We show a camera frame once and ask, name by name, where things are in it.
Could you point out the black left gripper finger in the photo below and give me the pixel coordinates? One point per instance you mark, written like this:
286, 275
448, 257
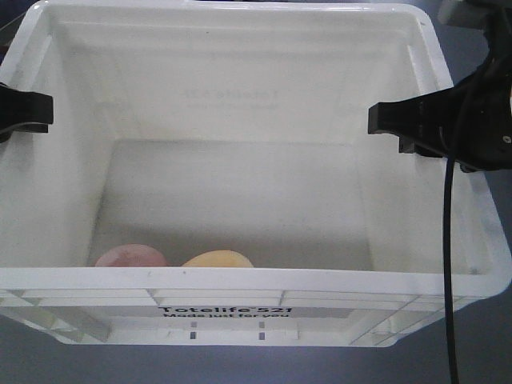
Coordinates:
24, 111

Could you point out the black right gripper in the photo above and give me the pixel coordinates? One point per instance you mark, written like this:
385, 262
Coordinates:
420, 123

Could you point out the pink plush ball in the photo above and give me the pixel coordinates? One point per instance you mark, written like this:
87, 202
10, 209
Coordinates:
132, 255

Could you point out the white plastic tote box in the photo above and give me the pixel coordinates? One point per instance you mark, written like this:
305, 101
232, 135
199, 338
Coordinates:
198, 126

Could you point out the yellow mango plush toy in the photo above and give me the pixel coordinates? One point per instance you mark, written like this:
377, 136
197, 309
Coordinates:
221, 259

